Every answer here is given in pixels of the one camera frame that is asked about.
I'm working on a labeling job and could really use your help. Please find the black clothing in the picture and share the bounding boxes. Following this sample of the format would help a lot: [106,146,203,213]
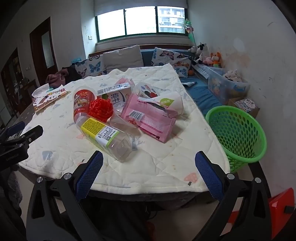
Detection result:
[61,65,80,82]

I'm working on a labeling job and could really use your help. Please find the clear yogurt cup printed lid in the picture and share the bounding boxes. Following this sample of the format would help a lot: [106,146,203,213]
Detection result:
[135,82,160,99]

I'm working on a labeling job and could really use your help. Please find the grey pillow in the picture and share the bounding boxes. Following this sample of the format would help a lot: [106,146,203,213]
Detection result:
[102,45,144,72]

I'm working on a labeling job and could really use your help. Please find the blue bench cushion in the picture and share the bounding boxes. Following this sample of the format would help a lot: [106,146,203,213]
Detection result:
[180,76,220,116]

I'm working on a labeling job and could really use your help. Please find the cow plush toy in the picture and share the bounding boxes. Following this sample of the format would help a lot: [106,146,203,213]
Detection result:
[193,42,208,65]

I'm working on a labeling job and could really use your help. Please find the large pink snack packet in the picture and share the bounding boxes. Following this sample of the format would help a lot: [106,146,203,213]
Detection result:
[120,93,176,143]

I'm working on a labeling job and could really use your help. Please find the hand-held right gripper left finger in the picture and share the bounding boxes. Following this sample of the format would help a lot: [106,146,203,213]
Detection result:
[26,150,104,241]

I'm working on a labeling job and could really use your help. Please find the red plastic stool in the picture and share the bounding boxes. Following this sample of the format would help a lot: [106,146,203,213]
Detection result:
[228,188,295,240]

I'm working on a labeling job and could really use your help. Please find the clear bottle with yellow label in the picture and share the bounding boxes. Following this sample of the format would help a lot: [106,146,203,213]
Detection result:
[76,113,133,162]

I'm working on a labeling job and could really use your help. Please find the white paper cup green label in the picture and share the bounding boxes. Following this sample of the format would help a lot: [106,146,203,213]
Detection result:
[151,91,184,116]

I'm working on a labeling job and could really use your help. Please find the green plastic basket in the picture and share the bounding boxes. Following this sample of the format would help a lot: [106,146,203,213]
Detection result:
[205,105,267,174]

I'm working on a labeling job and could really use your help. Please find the clear plastic storage bin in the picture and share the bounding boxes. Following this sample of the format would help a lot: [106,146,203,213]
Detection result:
[207,67,250,105]

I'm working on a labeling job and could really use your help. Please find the white milk carton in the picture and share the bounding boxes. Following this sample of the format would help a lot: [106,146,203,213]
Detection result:
[96,83,131,109]

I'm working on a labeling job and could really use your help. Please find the colourful printed toy box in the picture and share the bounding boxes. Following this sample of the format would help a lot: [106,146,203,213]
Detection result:
[235,98,256,113]

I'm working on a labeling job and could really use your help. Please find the person's left forearm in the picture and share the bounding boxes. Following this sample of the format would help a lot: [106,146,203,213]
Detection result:
[0,167,23,217]

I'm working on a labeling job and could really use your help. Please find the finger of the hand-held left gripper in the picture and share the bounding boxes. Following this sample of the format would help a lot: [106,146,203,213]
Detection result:
[0,121,25,142]
[5,125,43,149]

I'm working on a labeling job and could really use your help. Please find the long blue patterned box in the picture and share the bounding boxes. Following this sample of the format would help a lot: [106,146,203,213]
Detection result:
[191,64,212,78]

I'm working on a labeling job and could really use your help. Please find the small pink wrapper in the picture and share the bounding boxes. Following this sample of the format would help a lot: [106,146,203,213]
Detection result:
[115,77,135,87]

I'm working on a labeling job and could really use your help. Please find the white patterned cloth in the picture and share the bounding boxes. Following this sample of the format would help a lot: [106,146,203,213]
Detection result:
[222,69,243,82]

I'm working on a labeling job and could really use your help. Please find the pink clothing pile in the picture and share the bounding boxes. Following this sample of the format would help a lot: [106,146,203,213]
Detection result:
[46,70,70,90]

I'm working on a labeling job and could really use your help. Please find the red plastic mesh ball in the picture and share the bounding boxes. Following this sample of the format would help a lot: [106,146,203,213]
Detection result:
[88,98,114,122]

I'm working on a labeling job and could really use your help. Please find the colourful pinwheel toy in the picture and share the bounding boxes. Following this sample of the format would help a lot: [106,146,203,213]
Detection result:
[183,19,197,45]

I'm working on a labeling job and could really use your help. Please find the butterfly print pillow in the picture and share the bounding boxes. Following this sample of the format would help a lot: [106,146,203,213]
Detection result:
[74,55,107,78]
[151,47,193,78]

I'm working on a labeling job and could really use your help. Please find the orange fox plush toy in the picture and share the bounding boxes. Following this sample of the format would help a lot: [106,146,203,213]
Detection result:
[210,52,222,68]

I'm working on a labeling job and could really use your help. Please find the dark wooden cabinet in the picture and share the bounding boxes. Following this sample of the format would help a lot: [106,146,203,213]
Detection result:
[0,47,22,116]

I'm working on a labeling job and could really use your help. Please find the green framed window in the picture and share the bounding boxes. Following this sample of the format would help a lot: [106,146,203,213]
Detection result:
[94,6,188,43]

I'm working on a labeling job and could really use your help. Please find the cardboard box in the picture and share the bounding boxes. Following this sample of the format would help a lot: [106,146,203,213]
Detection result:
[228,97,260,118]

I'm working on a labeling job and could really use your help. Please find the dark wooden door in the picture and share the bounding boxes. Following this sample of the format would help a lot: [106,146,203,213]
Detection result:
[30,17,58,87]

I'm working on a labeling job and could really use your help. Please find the white roller blind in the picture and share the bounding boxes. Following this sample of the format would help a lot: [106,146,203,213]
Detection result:
[94,0,188,16]

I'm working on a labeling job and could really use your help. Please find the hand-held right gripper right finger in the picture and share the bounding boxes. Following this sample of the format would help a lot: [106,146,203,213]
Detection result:
[195,151,272,241]

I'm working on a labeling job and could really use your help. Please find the cartoon picture book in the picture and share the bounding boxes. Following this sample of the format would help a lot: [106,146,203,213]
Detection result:
[32,87,71,114]

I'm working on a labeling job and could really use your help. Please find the white printed quilt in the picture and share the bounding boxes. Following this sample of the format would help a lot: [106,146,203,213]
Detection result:
[18,63,230,193]

